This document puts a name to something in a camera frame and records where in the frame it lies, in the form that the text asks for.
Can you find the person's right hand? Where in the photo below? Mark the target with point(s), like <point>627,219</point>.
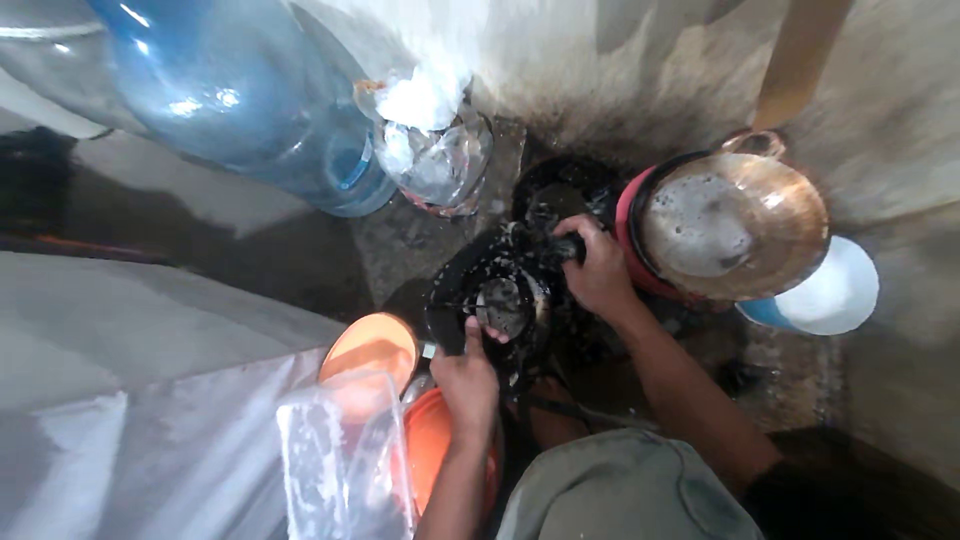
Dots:
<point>600,274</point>

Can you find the person's left hand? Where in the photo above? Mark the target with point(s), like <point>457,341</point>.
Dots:
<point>466,386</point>

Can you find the person's right thumb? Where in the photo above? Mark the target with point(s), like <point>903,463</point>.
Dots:
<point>572,272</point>

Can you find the person's left thumb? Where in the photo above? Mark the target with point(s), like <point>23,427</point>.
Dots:
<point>473,336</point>

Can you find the person's right fingers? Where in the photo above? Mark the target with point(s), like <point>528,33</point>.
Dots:
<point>579,225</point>

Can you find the person's left fingers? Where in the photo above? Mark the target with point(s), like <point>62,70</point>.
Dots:
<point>496,334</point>

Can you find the black round soapy pan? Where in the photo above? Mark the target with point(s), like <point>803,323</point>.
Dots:
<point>452,324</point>

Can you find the person's left forearm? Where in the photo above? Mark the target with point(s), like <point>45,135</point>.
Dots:
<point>459,487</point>

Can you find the person's right forearm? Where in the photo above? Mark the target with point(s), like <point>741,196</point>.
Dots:
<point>690,390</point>

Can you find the red bucket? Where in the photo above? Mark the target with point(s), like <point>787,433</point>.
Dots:
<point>628,225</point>

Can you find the black round pan rim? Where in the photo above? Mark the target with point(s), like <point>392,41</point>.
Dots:
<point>638,214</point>

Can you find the black basin with water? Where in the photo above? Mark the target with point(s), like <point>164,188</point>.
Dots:
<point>534,180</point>

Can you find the light orange plastic bowl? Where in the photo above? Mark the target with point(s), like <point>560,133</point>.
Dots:
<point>373,341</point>

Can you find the bright orange bucket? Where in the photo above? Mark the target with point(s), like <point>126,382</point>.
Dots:
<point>426,442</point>

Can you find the clear plastic bag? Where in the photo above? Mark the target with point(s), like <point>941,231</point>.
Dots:
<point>442,154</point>

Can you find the clear plastic container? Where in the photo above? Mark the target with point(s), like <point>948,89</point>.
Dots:
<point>319,465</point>

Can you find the brown metal wok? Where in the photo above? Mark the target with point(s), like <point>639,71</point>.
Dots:
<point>780,240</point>

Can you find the person's legs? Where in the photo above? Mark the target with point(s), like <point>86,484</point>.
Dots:
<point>630,487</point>

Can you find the blue and white bucket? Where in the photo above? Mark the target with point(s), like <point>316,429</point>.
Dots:
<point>836,296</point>

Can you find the brown flat strip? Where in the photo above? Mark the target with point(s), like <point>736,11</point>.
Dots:
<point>801,60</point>

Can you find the light grey sheet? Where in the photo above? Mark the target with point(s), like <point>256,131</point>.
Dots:
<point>180,442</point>

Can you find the large blue water bottle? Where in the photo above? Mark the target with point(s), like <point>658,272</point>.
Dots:
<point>240,97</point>

